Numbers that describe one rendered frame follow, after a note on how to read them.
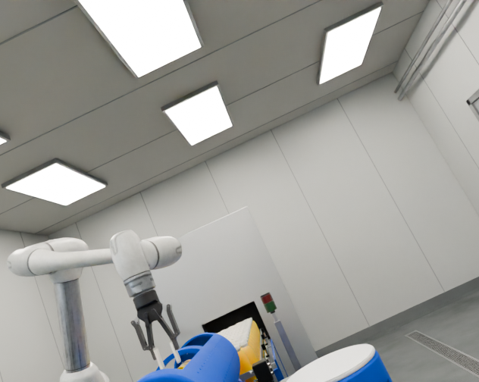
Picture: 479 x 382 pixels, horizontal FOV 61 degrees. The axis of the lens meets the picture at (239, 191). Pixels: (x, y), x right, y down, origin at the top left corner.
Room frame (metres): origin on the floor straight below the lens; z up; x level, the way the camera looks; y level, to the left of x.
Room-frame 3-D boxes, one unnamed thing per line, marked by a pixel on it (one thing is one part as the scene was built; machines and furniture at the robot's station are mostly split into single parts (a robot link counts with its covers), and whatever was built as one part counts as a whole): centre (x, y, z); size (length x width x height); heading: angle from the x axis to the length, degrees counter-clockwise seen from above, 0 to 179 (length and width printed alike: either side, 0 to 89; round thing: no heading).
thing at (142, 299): (1.31, 0.41, 1.40); 0.08 x 0.07 x 0.09; 93
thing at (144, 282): (1.31, 0.41, 1.47); 0.09 x 0.09 x 0.06
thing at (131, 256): (1.32, 0.41, 1.58); 0.13 x 0.11 x 0.16; 153
